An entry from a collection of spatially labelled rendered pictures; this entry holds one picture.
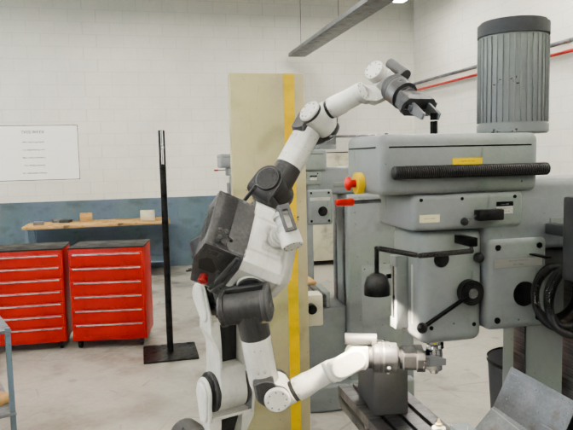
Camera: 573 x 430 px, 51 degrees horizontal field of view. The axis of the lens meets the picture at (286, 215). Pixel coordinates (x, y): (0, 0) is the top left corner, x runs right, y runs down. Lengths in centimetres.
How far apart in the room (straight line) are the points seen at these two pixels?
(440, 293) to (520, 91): 60
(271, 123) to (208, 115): 732
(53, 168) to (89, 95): 135
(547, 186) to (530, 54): 37
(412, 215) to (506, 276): 34
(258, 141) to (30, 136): 766
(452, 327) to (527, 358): 45
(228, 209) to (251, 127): 157
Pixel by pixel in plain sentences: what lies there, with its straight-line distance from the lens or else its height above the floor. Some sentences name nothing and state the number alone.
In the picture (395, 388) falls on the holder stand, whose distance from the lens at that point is 216.
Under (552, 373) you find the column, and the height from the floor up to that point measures 117.
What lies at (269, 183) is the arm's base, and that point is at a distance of 192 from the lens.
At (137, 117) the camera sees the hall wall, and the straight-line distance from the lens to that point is 1062.
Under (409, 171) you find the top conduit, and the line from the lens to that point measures 158.
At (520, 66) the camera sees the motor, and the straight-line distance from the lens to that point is 184.
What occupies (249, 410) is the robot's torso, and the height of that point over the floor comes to 93.
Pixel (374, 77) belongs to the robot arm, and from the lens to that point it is 193.
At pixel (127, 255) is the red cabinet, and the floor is 92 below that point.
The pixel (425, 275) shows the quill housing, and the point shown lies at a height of 151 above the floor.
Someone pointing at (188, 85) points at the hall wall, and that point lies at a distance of 1070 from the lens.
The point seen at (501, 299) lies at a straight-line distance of 181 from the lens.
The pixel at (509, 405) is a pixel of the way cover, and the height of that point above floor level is 102.
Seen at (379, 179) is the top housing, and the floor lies 177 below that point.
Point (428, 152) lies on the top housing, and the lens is 164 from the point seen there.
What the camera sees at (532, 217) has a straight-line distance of 183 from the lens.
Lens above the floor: 184
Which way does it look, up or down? 5 degrees down
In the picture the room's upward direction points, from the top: 1 degrees counter-clockwise
